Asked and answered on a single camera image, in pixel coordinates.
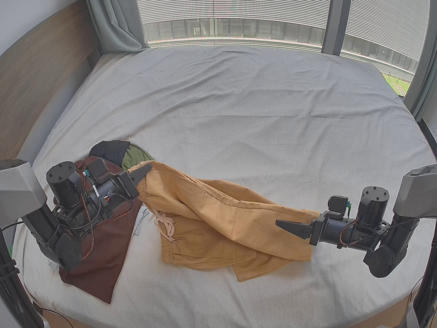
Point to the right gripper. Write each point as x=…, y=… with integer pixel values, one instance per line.
x=333, y=232

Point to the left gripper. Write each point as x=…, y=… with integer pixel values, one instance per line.
x=112, y=191

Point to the tan shorts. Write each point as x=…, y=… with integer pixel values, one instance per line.
x=211, y=224

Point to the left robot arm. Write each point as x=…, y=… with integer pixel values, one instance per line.
x=20, y=190

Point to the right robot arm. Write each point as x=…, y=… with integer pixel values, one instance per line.
x=416, y=190

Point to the bed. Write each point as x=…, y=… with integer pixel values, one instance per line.
x=256, y=114

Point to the green garment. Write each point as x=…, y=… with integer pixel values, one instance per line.
x=135, y=157

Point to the black garment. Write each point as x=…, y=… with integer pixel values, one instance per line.
x=105, y=150

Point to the white garment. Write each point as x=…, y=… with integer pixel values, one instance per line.
x=141, y=224

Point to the brown garment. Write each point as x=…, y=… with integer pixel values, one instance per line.
x=99, y=261

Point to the grey-green curtain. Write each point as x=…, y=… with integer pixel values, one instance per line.
x=112, y=19
x=423, y=91

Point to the window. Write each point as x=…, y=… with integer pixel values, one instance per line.
x=239, y=9

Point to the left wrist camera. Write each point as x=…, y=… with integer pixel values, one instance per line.
x=97, y=169

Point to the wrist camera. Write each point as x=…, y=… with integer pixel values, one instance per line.
x=338, y=205
x=97, y=169

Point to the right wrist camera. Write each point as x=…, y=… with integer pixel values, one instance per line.
x=338, y=205

